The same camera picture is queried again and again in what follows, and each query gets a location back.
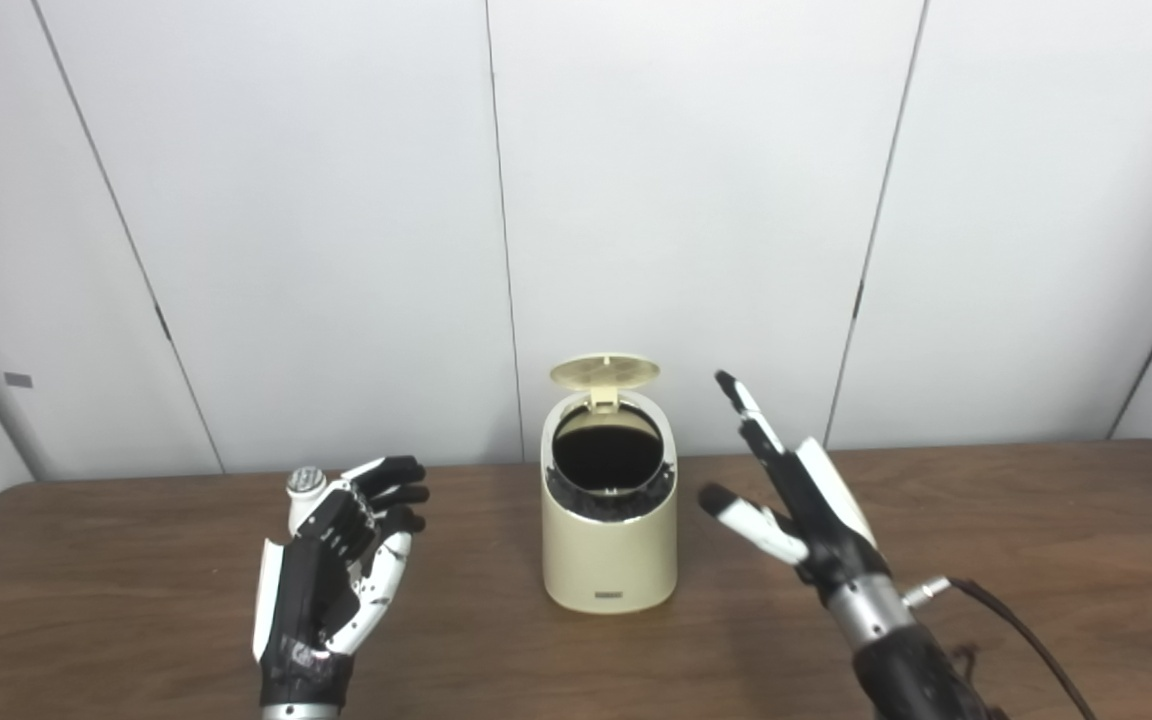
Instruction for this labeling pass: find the cream-colored round bin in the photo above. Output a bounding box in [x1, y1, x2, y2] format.
[540, 388, 679, 615]

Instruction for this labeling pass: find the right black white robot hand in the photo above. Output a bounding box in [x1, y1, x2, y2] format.
[698, 370, 892, 606]

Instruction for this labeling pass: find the small white plastic bottle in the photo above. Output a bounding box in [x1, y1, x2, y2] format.
[286, 466, 329, 536]

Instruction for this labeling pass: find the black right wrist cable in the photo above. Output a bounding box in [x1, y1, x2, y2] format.
[901, 577, 1099, 720]

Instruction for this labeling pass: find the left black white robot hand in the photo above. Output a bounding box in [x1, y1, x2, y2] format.
[252, 456, 430, 707]

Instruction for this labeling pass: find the black bin liner bag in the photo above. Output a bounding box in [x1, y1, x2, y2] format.
[546, 405, 677, 523]

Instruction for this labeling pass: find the cream round bin lid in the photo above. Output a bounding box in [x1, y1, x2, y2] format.
[549, 352, 661, 413]

